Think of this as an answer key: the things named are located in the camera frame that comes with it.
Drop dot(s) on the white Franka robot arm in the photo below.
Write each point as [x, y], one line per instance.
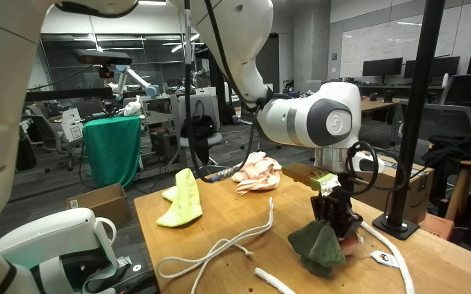
[302, 119]

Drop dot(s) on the flat reddish cardboard box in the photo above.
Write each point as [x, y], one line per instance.
[437, 225]

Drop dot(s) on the black cloth on stool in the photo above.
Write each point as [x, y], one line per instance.
[459, 150]

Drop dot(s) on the round wooden stool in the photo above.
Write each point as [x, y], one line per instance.
[467, 180]

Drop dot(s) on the black pole with base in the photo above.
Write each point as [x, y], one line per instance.
[416, 108]

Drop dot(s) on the black boom bar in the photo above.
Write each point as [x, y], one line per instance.
[66, 93]

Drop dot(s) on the white chair with black bag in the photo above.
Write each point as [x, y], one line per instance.
[205, 127]

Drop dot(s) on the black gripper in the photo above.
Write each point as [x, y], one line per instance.
[334, 204]

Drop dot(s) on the peach shirt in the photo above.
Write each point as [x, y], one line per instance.
[257, 171]

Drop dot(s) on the white paper sign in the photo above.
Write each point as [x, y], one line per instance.
[73, 124]

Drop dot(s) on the grey office chair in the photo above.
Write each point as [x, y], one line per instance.
[449, 122]

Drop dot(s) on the yellow-green towel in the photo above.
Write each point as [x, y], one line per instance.
[185, 201]

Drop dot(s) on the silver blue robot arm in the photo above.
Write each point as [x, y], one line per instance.
[135, 86]

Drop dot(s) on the cardboard box with black tape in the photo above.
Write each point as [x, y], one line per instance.
[410, 189]

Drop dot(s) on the long wooden office table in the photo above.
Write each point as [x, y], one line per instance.
[375, 104]

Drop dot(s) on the small open cardboard box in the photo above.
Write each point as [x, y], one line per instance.
[102, 204]

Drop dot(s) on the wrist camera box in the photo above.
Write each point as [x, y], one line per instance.
[315, 176]

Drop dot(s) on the wall whiteboard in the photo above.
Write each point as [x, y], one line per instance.
[383, 46]

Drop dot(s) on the dark green draped cloth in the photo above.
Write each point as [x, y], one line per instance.
[114, 149]

